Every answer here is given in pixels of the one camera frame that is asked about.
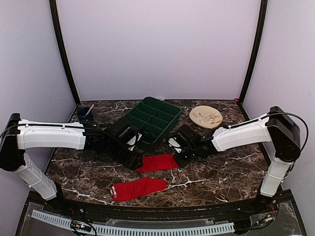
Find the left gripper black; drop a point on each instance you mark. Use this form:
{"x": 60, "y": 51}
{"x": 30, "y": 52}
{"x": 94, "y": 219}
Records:
{"x": 131, "y": 162}

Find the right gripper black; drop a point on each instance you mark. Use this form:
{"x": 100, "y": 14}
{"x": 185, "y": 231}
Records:
{"x": 181, "y": 162}

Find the red sock plain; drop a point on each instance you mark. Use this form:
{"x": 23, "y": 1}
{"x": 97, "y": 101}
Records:
{"x": 157, "y": 163}

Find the red sock with santa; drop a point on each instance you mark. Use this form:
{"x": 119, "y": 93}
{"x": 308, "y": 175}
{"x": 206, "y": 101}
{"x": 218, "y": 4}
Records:
{"x": 138, "y": 188}

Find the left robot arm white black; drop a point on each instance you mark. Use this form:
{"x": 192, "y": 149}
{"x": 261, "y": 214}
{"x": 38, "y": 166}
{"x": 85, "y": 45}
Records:
{"x": 21, "y": 134}

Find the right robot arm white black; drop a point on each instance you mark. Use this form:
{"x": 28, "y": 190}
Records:
{"x": 276, "y": 127}

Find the beige patterned plate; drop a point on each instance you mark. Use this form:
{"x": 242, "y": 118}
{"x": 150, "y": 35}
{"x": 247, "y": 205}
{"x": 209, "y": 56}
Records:
{"x": 206, "y": 117}

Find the wooden stick in cup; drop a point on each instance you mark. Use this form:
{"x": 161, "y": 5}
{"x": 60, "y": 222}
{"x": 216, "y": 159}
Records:
{"x": 90, "y": 109}

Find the green compartment tray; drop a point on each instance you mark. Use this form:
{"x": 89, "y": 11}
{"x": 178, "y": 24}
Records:
{"x": 153, "y": 119}

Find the dark blue cup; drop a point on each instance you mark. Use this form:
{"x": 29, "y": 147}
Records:
{"x": 81, "y": 113}

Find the small circuit board left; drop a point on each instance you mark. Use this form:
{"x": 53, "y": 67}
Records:
{"x": 79, "y": 226}

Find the small circuit board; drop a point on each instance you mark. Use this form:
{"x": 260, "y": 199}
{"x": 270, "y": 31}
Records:
{"x": 265, "y": 219}
{"x": 79, "y": 226}

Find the small circuit board right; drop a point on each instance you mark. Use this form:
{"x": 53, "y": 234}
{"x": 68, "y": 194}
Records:
{"x": 265, "y": 219}

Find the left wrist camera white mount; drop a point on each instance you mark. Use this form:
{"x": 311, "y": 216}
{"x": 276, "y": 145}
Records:
{"x": 132, "y": 142}

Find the grey slotted cable duct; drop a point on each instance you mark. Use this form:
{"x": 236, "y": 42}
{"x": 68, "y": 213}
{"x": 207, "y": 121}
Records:
{"x": 117, "y": 227}

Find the black front rail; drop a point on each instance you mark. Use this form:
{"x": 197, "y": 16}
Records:
{"x": 158, "y": 209}

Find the left black frame post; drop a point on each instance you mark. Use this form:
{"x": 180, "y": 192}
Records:
{"x": 62, "y": 50}

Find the black frame post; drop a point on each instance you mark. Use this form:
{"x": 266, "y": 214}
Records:
{"x": 255, "y": 50}
{"x": 62, "y": 50}

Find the right black frame post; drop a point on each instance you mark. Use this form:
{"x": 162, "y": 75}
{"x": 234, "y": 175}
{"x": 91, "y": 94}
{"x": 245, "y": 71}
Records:
{"x": 255, "y": 50}

